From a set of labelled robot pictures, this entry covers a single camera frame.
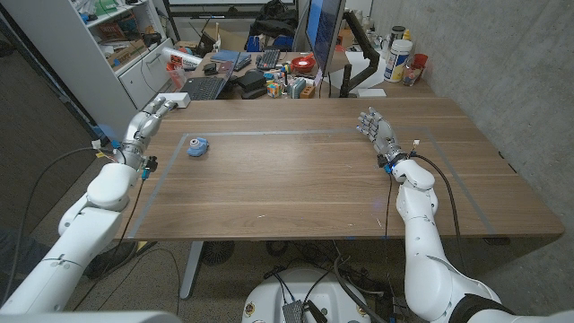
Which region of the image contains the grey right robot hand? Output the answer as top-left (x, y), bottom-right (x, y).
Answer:
top-left (356, 106), bottom-right (407, 165)

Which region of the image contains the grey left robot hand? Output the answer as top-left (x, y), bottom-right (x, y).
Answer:
top-left (119, 97), bottom-right (178, 170)

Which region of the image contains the blue toy camera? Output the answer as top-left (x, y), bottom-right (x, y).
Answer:
top-left (187, 136), bottom-right (211, 158)

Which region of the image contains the white power strip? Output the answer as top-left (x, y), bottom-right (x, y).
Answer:
top-left (154, 92), bottom-right (192, 109)

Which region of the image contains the red-lidded jar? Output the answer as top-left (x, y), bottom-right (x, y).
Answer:
top-left (402, 53), bottom-right (430, 88)

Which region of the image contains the white wipes canister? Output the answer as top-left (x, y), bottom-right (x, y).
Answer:
top-left (383, 39), bottom-right (414, 83)

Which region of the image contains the dark open laptop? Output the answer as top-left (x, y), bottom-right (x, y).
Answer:
top-left (179, 52), bottom-right (241, 101)

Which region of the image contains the brown cardboard box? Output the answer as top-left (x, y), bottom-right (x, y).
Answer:
top-left (105, 39), bottom-right (149, 69)

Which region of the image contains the white roll with orange label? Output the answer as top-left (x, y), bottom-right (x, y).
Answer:
top-left (161, 46), bottom-right (204, 71)

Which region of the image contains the white shelf cabinet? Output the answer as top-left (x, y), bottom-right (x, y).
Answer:
top-left (0, 0), bottom-right (177, 141)

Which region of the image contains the red bowl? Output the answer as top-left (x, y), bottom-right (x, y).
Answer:
top-left (290, 52), bottom-right (317, 74)

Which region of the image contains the blue notebook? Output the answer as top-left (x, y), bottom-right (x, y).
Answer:
top-left (209, 49), bottom-right (253, 66)

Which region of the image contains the black computer monitor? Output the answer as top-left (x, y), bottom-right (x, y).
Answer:
top-left (304, 0), bottom-right (347, 75)

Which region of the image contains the black box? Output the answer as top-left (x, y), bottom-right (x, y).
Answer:
top-left (235, 69), bottom-right (268, 93)

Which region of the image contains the black shoe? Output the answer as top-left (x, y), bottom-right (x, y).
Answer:
top-left (83, 240), bottom-right (138, 281)

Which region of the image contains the black keyboard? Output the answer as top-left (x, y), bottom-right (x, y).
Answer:
top-left (255, 48), bottom-right (282, 72)

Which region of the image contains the grey table leg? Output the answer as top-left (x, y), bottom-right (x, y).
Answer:
top-left (178, 240), bottom-right (205, 301)

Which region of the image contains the black backpack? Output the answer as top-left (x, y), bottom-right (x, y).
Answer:
top-left (248, 0), bottom-right (300, 39)

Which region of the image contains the white robot torso base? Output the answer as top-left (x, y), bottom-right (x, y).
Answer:
top-left (241, 267), bottom-right (373, 323)

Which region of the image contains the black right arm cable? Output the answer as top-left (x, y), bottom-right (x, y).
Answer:
top-left (408, 151), bottom-right (464, 273)

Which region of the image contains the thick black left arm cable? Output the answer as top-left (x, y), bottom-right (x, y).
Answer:
top-left (0, 146), bottom-right (99, 307)

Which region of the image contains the thick black torso cable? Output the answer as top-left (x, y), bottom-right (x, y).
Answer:
top-left (332, 255), bottom-right (387, 323)

